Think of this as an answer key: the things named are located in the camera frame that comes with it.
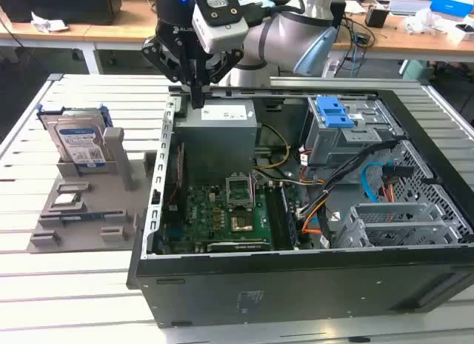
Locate thin locking lever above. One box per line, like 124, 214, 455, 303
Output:
249, 172, 258, 211

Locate black cable bundle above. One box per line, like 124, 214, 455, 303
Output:
296, 139, 399, 221

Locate grey parts rack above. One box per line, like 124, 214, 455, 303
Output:
28, 127, 158, 254

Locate black connector orange wire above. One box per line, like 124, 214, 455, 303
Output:
379, 165, 414, 204

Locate large black box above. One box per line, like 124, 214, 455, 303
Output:
0, 0, 122, 26

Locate yellow wires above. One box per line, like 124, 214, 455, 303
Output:
253, 123, 292, 171

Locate red thin wire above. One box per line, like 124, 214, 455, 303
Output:
168, 142, 186, 211

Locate CPU socket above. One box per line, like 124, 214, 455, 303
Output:
229, 209, 257, 234

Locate coloured power wire bundle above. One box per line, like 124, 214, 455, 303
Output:
298, 145, 327, 188

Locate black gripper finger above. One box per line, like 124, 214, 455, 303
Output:
140, 37, 200, 109
198, 49, 244, 109

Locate black PC case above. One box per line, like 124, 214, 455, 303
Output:
125, 85, 474, 328

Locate orange flat wire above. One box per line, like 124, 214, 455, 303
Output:
301, 201, 327, 236

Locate installed RAM stick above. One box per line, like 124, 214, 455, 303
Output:
279, 186, 299, 249

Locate blue white box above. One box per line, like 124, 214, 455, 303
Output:
429, 0, 474, 19

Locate blue wire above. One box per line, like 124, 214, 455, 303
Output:
361, 160, 393, 204

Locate blue plastic drive latch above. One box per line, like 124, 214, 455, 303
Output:
316, 95, 356, 129

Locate grey metal drive cage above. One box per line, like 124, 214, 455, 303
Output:
301, 97, 404, 169

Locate grey metal disk bay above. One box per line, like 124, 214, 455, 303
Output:
331, 201, 464, 251

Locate grey flat tray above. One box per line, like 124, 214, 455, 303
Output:
388, 0, 433, 17

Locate metal socket cover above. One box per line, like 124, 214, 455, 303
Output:
225, 171, 256, 211

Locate white power strip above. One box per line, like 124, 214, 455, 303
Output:
321, 60, 340, 78

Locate green motherboard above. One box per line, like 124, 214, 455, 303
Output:
161, 182, 297, 254

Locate crumpled white paper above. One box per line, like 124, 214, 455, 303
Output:
30, 10, 70, 34

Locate long wooden desk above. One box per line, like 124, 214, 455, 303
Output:
0, 0, 474, 63

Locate black RAM slot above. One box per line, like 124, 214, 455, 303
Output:
264, 187, 292, 251

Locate hard disk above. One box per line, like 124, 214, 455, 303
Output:
36, 104, 111, 171

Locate grey power supply unit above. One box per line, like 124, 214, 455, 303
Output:
172, 99, 258, 185

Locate clear plastic bag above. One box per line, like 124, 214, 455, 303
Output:
401, 8, 445, 36

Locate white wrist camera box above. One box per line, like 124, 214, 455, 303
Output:
191, 0, 248, 55

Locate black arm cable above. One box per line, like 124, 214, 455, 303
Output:
240, 0, 308, 28

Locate silver CPU chip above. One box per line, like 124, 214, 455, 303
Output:
53, 193, 81, 206

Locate white box with phone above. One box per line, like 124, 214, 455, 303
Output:
446, 21, 474, 44

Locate pale green bin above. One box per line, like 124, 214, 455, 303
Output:
399, 60, 430, 82

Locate black graphics card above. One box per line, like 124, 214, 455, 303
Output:
205, 239, 271, 254

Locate small black box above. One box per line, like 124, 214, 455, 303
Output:
364, 6, 390, 29

